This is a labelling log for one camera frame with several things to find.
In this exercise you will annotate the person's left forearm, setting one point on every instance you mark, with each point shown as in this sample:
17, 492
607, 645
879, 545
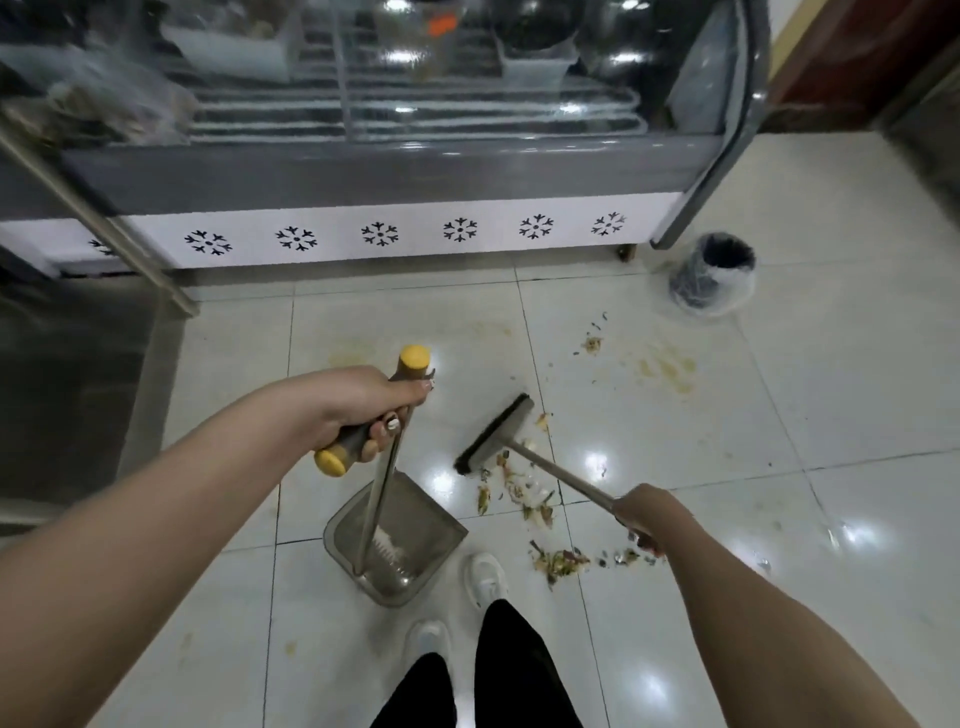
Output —
150, 540

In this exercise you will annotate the small white tray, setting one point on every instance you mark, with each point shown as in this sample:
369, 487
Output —
534, 69

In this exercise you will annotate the black bin with plastic bag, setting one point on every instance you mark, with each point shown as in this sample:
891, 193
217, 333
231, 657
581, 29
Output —
712, 281

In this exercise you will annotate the stainless steel cabinet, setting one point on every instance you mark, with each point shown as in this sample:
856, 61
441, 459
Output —
67, 390

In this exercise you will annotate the person's white left shoe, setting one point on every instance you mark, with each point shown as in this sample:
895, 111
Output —
429, 645

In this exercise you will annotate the brown wooden door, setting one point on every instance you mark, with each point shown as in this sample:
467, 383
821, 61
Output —
840, 60

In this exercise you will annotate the person's left fingers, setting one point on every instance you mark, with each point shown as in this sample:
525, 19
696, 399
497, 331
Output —
390, 426

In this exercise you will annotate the person's white right shoe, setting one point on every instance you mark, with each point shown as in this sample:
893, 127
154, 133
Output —
486, 577

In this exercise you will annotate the person's black trousers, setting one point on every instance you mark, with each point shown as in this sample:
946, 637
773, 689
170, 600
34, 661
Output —
517, 675

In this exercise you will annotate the clear container with orange lid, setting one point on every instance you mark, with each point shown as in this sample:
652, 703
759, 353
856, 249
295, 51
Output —
416, 37

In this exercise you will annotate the plastic bags of food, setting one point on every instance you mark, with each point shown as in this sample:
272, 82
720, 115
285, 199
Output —
105, 105

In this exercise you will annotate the black bowl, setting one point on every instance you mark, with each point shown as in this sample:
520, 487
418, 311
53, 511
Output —
536, 22

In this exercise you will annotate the slanted steel bar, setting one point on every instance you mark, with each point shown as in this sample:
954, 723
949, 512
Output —
112, 225

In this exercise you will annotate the person's white shoe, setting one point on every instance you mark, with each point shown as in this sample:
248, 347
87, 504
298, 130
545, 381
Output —
429, 645
486, 577

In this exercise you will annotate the person's right hand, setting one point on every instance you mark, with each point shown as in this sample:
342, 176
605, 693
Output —
660, 517

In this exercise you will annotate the glass display fridge snowflake panel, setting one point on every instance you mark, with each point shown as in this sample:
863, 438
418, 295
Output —
375, 172

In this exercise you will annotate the white rectangular tray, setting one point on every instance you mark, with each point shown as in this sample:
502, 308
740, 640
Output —
232, 49

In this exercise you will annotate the scattered food scraps pile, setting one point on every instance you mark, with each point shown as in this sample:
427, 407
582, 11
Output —
559, 560

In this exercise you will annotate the person's left hand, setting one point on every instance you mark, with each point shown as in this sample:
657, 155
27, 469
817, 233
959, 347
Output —
352, 405

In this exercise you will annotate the person's right forearm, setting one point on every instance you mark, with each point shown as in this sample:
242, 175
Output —
780, 645

